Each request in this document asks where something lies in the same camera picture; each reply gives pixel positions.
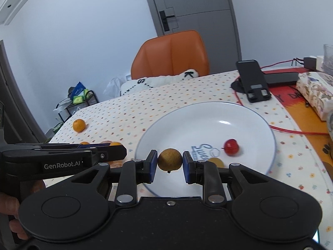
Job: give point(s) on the black phone stand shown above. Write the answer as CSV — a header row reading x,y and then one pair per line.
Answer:
x,y
251,81

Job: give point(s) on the black metal shelf rack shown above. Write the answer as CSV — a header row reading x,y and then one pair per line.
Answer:
x,y
78,98

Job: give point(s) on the white fluffy cushion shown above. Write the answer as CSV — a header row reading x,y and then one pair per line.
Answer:
x,y
146,83

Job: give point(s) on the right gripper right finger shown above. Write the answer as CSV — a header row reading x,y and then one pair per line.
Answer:
x,y
207,175

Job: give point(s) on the black door handle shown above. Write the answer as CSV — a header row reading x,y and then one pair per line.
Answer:
x,y
164,20

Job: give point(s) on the far orange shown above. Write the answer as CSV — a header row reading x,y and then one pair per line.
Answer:
x,y
79,125

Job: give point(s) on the grey door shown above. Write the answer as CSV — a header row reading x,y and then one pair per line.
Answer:
x,y
214,20

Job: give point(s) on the clear glass cup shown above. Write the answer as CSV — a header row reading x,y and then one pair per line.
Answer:
x,y
327,64

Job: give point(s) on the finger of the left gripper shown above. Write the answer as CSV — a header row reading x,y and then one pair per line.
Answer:
x,y
50,145
105,152

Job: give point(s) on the black smartphone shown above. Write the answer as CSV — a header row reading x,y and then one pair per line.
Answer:
x,y
281,78

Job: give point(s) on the peeled pomelo piece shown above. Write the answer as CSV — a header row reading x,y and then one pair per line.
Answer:
x,y
115,164

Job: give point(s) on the brown longan fruit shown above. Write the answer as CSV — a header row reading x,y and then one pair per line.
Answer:
x,y
170,160

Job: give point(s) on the black power adapter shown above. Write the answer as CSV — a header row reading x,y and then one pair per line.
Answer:
x,y
310,63

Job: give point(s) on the floral tablecloth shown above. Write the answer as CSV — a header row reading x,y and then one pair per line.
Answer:
x,y
126,118

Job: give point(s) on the floral tissue box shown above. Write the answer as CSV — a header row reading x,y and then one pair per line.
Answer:
x,y
316,88

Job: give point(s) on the white ceramic plate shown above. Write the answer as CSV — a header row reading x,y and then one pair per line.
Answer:
x,y
203,128

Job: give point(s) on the near large orange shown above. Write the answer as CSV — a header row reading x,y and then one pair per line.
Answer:
x,y
115,144

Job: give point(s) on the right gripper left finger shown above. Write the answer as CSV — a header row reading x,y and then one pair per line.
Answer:
x,y
133,173

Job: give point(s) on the small red apple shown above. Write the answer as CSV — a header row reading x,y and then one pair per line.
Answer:
x,y
231,147

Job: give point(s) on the orange leather chair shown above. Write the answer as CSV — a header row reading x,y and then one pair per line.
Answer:
x,y
171,54

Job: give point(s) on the left hand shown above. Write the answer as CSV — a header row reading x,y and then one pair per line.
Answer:
x,y
12,193

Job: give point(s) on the white bag by wall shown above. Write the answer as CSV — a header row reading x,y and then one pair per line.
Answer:
x,y
113,88

